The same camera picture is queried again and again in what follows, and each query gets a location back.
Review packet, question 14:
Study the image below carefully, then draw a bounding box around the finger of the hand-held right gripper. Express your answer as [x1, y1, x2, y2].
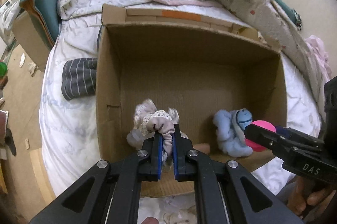
[243, 123, 325, 164]
[275, 126, 325, 146]

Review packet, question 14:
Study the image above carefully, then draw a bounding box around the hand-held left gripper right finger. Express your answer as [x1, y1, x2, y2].
[172, 124, 304, 224]

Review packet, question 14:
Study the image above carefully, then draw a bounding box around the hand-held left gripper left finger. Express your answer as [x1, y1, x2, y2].
[29, 132, 162, 224]

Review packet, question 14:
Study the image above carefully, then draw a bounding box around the pink ball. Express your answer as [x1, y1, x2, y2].
[244, 120, 277, 153]

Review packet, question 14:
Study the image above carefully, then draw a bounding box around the beige lace scrunchie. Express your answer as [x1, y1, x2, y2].
[133, 98, 183, 165]

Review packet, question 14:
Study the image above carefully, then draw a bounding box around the light blue plush toy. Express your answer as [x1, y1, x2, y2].
[213, 108, 254, 158]

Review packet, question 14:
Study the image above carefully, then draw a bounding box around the brown cardboard box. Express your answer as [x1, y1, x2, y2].
[95, 3, 288, 199]

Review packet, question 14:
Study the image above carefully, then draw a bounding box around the person's right hand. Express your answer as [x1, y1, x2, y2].
[286, 176, 332, 216]

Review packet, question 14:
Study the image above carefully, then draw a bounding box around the pink garment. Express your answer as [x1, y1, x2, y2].
[305, 35, 332, 81]

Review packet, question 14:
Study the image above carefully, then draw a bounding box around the white teddy print duvet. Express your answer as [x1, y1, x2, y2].
[39, 0, 325, 224]

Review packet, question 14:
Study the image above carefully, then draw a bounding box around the grey striped cloth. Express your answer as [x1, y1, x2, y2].
[61, 57, 99, 101]

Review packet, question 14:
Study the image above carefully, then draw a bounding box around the wooden floor board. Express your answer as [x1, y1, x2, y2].
[28, 148, 57, 199]

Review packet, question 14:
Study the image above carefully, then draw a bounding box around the black slipper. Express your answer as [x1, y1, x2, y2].
[6, 128, 17, 156]

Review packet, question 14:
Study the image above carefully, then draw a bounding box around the beige bedside cabinet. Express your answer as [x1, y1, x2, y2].
[12, 9, 55, 72]

